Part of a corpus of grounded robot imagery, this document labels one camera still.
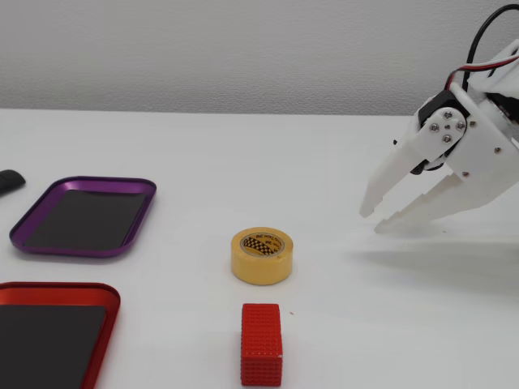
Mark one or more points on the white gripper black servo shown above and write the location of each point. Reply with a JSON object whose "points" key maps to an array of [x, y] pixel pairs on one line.
{"points": [[484, 143]]}

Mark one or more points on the yellow masking tape roll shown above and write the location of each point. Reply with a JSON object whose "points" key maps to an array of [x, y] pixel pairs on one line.
{"points": [[259, 269]]}

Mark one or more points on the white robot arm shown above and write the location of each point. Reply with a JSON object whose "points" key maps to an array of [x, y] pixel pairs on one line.
{"points": [[503, 77]]}

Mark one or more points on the red studded block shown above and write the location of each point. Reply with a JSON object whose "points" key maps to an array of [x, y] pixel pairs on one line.
{"points": [[261, 348]]}

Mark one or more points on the purple metal tray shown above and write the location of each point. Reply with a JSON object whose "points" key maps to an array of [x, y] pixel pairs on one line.
{"points": [[81, 219]]}

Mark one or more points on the red metal tray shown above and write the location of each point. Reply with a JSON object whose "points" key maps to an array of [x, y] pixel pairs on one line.
{"points": [[44, 344]]}

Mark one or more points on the black rounded object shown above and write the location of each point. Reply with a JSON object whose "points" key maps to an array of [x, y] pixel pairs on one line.
{"points": [[10, 178]]}

